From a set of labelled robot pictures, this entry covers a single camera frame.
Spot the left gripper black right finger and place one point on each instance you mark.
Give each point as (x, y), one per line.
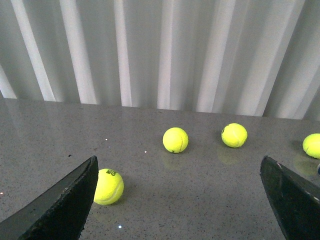
(294, 200)

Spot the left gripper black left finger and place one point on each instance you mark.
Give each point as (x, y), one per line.
(61, 212)

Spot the yellow tennis ball near left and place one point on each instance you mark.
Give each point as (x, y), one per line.
(109, 188)

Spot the yellow tennis ball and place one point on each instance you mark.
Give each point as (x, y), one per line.
(175, 140)
(311, 145)
(234, 135)
(109, 188)

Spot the yellow tennis ball far right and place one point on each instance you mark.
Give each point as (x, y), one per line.
(311, 145)

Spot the yellow tennis ball right centre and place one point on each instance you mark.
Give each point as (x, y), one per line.
(234, 135)

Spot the white pleated curtain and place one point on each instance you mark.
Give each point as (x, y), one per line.
(240, 57)

